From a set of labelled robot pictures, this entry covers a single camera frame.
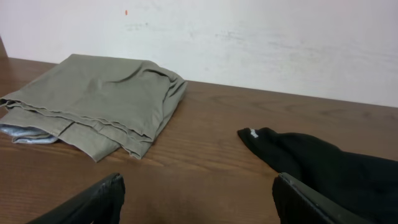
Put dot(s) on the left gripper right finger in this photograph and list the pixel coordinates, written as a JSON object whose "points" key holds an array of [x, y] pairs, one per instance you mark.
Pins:
{"points": [[298, 203]]}

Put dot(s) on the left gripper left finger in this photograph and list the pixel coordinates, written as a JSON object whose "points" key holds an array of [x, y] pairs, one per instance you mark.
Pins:
{"points": [[99, 204]]}

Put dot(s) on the black polo shirt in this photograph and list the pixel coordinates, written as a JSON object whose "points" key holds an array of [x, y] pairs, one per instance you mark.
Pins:
{"points": [[364, 185]]}

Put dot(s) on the folded khaki trousers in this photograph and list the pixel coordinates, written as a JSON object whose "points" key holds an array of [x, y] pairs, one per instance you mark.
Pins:
{"points": [[97, 104]]}

